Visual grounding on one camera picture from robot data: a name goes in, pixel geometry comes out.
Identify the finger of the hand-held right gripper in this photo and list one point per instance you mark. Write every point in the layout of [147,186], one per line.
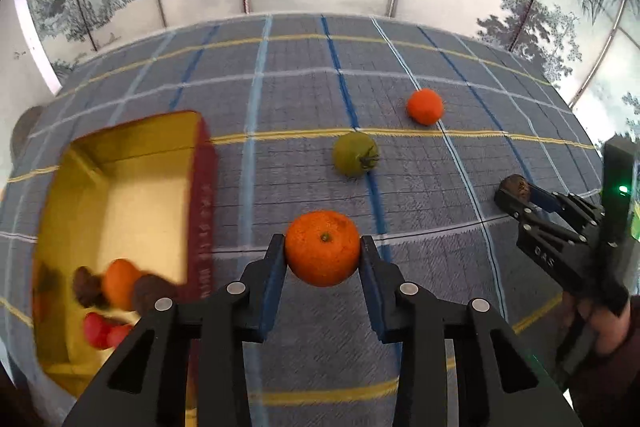
[520,212]
[547,201]

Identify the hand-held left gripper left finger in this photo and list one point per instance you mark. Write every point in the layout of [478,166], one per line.
[270,287]

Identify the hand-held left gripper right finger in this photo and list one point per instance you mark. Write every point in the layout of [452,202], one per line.
[372,287]

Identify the brown passion fruit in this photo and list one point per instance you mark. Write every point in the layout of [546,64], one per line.
[149,289]
[515,186]
[87,288]

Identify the orange mandarin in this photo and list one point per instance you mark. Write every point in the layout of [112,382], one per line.
[425,107]
[121,282]
[322,252]

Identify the gold and red tin box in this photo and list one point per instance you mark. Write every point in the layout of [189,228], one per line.
[130,217]

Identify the red tomato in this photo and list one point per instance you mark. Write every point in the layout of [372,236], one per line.
[120,336]
[97,331]

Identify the person's right hand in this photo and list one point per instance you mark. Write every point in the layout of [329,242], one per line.
[607,329]

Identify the green tomato with stem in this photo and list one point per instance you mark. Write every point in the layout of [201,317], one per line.
[355,154]

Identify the blue plaid tablecloth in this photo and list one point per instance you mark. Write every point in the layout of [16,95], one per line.
[300,107]

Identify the round grey stool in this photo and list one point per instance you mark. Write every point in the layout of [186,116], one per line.
[24,127]

